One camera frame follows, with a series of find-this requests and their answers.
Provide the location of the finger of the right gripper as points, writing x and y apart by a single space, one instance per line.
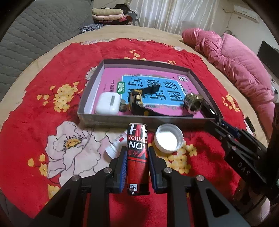
208 111

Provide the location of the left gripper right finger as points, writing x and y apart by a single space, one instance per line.
166 180

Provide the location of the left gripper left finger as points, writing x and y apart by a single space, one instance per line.
110 180

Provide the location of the metallic ring ornament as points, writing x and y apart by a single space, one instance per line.
193 102

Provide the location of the red black spray can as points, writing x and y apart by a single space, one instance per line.
137 159

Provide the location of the small white pill bottle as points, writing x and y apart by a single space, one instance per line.
117 140

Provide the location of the white plastic jar lid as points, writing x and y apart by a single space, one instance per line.
168 138

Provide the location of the black strap wristwatch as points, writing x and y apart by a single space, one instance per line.
150 101

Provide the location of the white earbuds case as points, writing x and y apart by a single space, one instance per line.
108 104

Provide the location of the pink quilted duvet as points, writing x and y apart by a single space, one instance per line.
241 66

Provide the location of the grey shallow cardboard box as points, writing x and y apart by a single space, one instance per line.
116 75

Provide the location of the red floral blanket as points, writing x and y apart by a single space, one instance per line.
42 144

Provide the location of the black television screen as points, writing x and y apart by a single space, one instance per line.
270 57

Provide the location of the white sheer curtain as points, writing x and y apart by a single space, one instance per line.
175 16

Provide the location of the white air conditioner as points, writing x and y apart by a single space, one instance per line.
249 14

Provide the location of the stack of folded clothes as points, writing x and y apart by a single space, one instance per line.
121 14

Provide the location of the blue patterned cloth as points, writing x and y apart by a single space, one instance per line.
90 27

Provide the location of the beige bed sheet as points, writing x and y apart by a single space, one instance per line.
15 94

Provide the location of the grey quilted sofa cover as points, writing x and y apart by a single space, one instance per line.
38 29

